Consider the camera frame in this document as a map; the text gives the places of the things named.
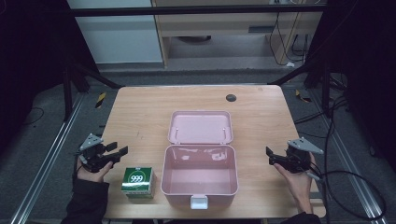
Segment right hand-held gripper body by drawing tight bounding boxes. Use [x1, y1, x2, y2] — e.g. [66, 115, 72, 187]
[274, 137, 325, 175]

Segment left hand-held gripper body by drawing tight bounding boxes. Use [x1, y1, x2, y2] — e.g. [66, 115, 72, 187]
[76, 133, 121, 174]

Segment green medicine box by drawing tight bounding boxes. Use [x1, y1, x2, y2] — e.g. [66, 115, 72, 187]
[120, 166, 157, 200]

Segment pink plastic storage box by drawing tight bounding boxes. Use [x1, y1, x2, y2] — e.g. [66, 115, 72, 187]
[160, 110, 240, 210]

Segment person's left hand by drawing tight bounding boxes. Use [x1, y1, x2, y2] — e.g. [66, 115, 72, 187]
[76, 156, 115, 184]

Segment person's right hand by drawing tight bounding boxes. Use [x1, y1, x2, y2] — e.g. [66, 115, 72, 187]
[273, 151, 318, 209]

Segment yellow black striped tape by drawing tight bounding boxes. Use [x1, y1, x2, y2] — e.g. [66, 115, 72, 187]
[294, 89, 313, 104]
[94, 91, 107, 109]

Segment black metal stand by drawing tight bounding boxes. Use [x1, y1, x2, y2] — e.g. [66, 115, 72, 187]
[268, 57, 347, 110]
[61, 57, 124, 123]

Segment white cabinet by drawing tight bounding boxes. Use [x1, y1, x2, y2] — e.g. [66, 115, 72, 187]
[66, 0, 164, 65]

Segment dark curtain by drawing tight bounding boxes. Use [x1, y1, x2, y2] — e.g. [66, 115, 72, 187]
[306, 0, 396, 171]
[0, 0, 101, 153]

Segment light wooden desk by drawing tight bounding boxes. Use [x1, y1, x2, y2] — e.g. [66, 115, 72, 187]
[150, 0, 326, 69]

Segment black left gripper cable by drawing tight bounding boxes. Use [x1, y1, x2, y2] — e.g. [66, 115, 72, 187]
[72, 150, 88, 179]

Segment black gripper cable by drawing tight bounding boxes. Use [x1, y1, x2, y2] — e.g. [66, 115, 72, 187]
[306, 169, 388, 221]
[72, 150, 88, 179]

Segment metal floor rail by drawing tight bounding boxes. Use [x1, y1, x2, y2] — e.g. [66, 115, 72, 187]
[8, 92, 86, 224]
[311, 90, 389, 224]

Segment black floor cable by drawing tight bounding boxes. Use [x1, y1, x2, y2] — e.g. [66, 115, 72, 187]
[293, 96, 351, 139]

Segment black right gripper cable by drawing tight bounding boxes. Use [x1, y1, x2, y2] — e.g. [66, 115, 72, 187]
[306, 169, 388, 221]

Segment black hanging cables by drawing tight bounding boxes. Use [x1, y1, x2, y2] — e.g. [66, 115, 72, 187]
[268, 11, 310, 67]

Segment black horizontal frame bar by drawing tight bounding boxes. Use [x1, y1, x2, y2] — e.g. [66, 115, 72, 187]
[68, 4, 329, 18]

